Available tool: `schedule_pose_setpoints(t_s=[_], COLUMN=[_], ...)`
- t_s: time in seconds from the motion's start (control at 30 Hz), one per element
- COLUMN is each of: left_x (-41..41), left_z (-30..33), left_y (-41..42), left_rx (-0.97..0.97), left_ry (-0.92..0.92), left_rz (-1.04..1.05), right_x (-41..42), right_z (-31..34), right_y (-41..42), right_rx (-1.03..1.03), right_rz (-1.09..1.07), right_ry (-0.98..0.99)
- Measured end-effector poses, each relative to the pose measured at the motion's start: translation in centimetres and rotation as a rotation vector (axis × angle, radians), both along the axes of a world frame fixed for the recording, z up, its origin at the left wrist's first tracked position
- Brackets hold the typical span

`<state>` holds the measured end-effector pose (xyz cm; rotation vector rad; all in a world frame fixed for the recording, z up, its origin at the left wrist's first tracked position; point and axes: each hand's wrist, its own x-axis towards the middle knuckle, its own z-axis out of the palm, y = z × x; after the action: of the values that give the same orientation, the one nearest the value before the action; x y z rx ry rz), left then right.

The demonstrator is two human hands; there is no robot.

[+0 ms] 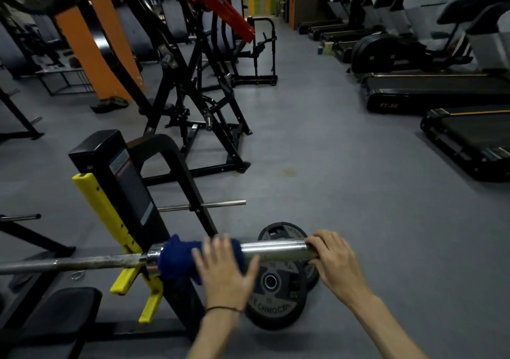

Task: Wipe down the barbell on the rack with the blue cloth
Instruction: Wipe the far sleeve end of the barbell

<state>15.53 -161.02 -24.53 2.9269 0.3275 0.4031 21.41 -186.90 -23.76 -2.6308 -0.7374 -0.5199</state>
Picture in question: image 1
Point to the black elliptical trainer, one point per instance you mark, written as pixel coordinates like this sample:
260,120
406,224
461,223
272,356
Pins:
374,54

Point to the black plate-loaded machine frame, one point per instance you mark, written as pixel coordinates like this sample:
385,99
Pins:
259,80

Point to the pale bucket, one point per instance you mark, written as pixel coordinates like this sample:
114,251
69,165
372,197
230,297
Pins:
328,47

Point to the black weight plate white lettering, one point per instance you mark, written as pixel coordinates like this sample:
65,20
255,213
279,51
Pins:
279,307

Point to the person's left forearm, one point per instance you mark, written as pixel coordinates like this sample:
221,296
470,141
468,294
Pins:
215,335

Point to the person's right hand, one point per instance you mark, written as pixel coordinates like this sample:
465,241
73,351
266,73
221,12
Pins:
338,267

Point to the blue cleaning cloth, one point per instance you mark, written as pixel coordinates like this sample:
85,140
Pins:
175,257

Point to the yellow bar hook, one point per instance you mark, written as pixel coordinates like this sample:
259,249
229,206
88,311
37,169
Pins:
99,207

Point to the metal spring collar clip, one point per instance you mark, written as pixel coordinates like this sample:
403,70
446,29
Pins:
77,276

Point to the person's left hand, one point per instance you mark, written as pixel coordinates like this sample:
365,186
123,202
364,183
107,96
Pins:
225,279

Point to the black padded bench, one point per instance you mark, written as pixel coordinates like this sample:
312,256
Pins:
59,311

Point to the black squat rack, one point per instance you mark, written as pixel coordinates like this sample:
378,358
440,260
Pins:
18,115

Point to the black and red lever machine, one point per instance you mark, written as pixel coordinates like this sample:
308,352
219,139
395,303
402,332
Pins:
179,88

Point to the steel barbell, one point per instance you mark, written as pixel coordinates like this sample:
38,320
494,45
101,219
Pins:
279,250

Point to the black bench press rack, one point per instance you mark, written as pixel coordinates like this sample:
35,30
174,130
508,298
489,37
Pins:
95,147

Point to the small black weight plate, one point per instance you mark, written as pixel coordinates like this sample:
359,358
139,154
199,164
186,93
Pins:
119,102
101,106

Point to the large black weight plate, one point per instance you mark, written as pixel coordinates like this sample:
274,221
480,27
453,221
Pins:
283,229

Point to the wide orange pillar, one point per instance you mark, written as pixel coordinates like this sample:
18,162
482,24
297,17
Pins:
91,64

